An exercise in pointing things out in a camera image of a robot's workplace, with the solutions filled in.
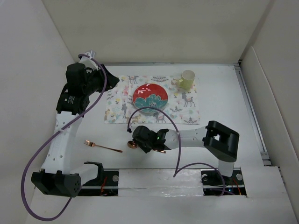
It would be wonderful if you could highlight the purple cable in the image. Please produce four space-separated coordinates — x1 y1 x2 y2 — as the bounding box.
21 54 108 221
126 107 226 196

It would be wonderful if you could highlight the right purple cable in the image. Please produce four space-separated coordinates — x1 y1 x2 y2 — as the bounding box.
126 107 226 196

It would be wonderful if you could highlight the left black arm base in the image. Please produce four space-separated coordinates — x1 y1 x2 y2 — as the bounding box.
78 162 119 196

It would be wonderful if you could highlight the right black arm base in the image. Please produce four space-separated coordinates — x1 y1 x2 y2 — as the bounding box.
201 169 247 196

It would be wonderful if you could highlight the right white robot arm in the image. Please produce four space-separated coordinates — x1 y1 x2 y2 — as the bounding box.
129 121 240 184

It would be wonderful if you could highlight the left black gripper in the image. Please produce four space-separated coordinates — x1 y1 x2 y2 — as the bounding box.
82 64 118 96

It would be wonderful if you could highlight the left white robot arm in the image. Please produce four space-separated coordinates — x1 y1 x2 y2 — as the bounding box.
31 63 119 197

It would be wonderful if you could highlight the copper spoon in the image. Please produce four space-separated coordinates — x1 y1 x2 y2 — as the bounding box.
127 140 166 154

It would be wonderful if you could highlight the animal print cloth placemat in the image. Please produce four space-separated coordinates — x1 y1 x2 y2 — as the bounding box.
104 75 200 125

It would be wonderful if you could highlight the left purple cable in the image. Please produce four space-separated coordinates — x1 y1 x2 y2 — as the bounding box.
21 54 108 221

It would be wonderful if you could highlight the red and teal plate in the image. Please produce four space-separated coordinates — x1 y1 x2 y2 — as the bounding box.
132 84 169 114

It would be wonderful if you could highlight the pale yellow mug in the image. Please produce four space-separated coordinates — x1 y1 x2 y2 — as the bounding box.
175 70 195 91

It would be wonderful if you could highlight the copper fork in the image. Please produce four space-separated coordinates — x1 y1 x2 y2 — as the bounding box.
84 140 123 153

